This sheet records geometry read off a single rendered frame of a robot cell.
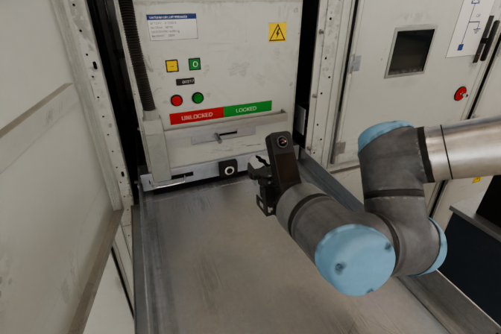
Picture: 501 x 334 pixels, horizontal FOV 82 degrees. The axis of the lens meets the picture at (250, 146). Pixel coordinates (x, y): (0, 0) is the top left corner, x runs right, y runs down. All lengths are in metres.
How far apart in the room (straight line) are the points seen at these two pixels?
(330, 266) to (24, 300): 0.45
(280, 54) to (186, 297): 0.68
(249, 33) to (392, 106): 0.59
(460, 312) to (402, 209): 0.31
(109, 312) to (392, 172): 1.04
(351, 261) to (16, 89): 0.55
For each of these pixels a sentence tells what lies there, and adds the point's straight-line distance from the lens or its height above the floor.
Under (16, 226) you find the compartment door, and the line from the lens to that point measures 0.56.
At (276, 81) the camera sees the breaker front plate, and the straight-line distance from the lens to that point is 0.92.
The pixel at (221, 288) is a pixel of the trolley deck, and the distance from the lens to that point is 0.70.
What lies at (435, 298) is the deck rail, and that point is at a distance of 0.78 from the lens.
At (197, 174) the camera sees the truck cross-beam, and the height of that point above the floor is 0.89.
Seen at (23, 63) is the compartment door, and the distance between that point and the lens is 0.62.
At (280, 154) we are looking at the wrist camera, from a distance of 0.53.
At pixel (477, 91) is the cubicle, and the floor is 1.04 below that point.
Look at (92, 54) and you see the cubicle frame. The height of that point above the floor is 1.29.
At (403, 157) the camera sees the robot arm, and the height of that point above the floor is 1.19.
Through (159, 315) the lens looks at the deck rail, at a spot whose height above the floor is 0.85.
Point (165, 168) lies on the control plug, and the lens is 0.80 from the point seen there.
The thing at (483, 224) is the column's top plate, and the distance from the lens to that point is 1.22.
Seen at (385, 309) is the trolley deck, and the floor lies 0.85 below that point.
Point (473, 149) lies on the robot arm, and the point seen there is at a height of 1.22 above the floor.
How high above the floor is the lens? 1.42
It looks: 29 degrees down
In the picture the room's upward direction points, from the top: straight up
